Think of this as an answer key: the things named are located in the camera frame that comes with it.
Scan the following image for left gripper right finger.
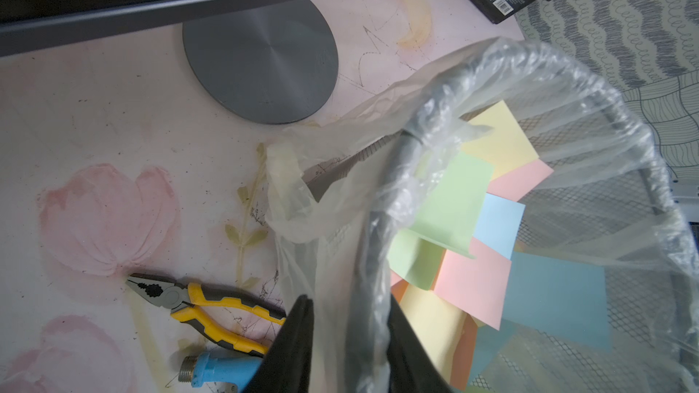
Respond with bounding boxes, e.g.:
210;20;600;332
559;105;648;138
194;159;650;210
387;297;451;393

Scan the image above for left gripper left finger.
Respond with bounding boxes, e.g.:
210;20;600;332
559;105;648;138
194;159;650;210
243;295;314;393

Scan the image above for pink sticky note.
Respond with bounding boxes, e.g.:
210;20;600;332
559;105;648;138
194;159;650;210
433;238;512;330

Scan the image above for green sticky note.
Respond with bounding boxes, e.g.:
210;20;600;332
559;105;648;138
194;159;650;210
411;152;493;257

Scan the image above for light blue sticky note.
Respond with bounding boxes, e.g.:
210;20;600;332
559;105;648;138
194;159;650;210
474;194;525;259

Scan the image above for pale yellow sticky note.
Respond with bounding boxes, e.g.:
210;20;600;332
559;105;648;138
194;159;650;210
462;100;539;180

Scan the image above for yellow note in bin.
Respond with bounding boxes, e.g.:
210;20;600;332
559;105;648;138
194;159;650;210
400;284;473;383

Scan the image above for green note in bin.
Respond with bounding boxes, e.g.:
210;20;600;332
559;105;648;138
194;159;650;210
387;229;445;290

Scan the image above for blue note in bin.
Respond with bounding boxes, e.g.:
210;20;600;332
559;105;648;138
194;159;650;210
502;252;612;350

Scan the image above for pink note in bin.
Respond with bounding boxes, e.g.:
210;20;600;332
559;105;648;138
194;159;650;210
487;159;553;202

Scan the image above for round grey monitor base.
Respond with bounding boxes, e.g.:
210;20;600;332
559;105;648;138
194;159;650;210
182;0;339;125

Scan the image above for blue plastic tool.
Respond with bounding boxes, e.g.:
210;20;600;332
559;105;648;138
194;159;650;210
178;352;263;392

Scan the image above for yellow black pliers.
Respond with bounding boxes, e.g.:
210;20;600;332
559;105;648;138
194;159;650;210
126;273;286;357

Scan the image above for grey mesh waste bin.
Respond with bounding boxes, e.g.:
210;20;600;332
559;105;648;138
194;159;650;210
356;38;698;392

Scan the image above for clear plastic bin liner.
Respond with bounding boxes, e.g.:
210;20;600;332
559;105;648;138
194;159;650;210
249;38;698;392

